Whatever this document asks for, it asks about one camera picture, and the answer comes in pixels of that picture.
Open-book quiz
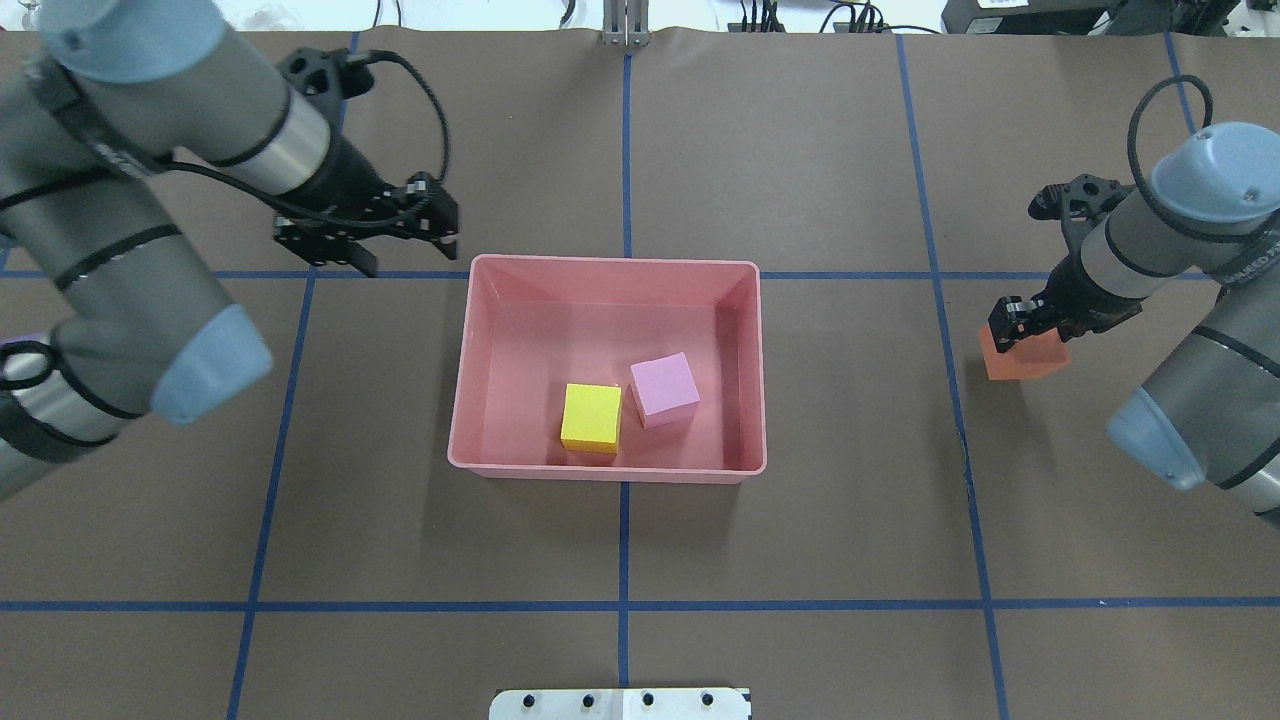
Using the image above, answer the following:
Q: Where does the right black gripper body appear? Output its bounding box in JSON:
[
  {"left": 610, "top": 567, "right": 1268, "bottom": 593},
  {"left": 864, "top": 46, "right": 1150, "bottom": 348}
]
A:
[{"left": 1039, "top": 256, "right": 1140, "bottom": 336}]

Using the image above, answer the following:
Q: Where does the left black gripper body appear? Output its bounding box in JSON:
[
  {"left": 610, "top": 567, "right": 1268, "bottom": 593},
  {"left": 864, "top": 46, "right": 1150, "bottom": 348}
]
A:
[{"left": 300, "top": 140, "right": 404, "bottom": 236}]

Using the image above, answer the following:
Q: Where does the orange foam block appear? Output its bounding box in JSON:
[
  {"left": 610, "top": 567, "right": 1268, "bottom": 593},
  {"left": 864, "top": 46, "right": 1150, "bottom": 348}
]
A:
[{"left": 979, "top": 327, "right": 1071, "bottom": 380}]

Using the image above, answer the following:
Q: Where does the yellow foam block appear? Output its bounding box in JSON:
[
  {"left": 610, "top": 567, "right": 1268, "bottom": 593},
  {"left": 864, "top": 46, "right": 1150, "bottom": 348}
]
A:
[{"left": 559, "top": 383, "right": 622, "bottom": 455}]

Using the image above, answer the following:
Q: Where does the pink foam block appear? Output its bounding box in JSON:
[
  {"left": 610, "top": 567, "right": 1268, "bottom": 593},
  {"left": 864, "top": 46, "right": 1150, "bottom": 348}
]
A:
[{"left": 628, "top": 352, "right": 701, "bottom": 429}]

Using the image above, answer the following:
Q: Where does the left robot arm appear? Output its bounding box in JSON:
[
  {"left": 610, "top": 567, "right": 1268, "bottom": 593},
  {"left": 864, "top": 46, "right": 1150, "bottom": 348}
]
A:
[{"left": 1, "top": 1, "right": 460, "bottom": 498}]

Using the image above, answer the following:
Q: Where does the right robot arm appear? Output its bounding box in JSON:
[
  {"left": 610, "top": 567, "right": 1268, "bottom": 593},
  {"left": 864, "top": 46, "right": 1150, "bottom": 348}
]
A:
[{"left": 979, "top": 120, "right": 1279, "bottom": 527}]

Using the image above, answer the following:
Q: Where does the pink plastic bin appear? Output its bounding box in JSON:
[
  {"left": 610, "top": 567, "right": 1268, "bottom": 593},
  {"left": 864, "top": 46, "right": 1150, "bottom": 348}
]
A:
[{"left": 447, "top": 254, "right": 768, "bottom": 484}]

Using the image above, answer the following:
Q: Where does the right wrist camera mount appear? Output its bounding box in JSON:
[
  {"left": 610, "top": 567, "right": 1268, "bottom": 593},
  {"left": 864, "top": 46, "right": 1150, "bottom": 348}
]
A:
[{"left": 1027, "top": 174, "right": 1137, "bottom": 223}]

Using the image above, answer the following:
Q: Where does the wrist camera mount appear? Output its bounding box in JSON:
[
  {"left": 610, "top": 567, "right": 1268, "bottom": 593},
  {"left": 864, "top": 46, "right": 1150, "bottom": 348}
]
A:
[
  {"left": 275, "top": 47, "right": 376, "bottom": 102},
  {"left": 1027, "top": 174, "right": 1137, "bottom": 223}
]

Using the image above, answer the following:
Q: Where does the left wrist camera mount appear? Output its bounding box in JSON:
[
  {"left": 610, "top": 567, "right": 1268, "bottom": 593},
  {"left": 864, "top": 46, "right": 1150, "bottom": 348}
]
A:
[{"left": 275, "top": 47, "right": 376, "bottom": 102}]

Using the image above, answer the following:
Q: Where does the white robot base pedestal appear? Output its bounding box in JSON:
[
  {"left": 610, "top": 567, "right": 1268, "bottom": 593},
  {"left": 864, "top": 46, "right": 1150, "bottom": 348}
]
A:
[{"left": 488, "top": 687, "right": 754, "bottom": 719}]

